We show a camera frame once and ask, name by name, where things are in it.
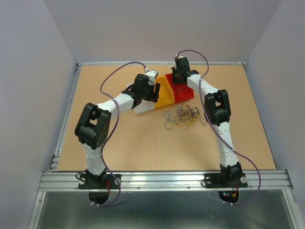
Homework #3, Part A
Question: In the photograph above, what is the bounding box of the purple cable tangle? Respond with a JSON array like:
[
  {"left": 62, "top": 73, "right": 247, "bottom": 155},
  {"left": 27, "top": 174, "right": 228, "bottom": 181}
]
[{"left": 163, "top": 101, "right": 206, "bottom": 131}]

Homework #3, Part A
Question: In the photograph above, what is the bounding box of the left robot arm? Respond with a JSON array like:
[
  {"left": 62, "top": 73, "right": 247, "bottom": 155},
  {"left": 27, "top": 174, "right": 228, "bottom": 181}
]
[{"left": 74, "top": 70, "right": 161, "bottom": 188}]

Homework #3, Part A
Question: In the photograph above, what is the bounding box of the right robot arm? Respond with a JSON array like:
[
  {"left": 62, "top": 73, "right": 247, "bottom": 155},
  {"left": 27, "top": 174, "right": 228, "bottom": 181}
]
[{"left": 172, "top": 56, "right": 243, "bottom": 187}]

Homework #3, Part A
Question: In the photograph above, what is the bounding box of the white plastic bin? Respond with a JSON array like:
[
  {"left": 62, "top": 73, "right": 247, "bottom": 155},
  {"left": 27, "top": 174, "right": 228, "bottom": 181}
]
[{"left": 125, "top": 83, "right": 155, "bottom": 114}]

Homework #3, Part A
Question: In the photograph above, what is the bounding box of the red plastic bin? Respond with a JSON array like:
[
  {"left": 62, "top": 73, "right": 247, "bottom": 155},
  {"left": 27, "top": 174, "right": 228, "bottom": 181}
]
[{"left": 165, "top": 73, "right": 194, "bottom": 103}]

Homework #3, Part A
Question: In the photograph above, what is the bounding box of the yellow plastic bin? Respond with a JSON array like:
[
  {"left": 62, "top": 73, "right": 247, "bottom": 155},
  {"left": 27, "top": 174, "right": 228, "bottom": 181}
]
[{"left": 155, "top": 75, "right": 175, "bottom": 108}]

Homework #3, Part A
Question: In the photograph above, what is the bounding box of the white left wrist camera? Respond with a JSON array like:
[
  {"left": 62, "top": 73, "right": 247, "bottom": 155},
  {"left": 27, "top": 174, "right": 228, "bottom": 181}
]
[{"left": 144, "top": 67, "right": 159, "bottom": 82}]

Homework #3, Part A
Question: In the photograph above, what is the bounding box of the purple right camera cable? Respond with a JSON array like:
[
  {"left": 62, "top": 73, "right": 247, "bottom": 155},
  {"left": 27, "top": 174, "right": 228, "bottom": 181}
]
[{"left": 176, "top": 49, "right": 261, "bottom": 206}]

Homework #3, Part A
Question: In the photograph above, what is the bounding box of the aluminium front rail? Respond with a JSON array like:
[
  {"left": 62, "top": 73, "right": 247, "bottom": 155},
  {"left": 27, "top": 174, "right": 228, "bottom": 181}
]
[{"left": 38, "top": 170, "right": 293, "bottom": 192}]

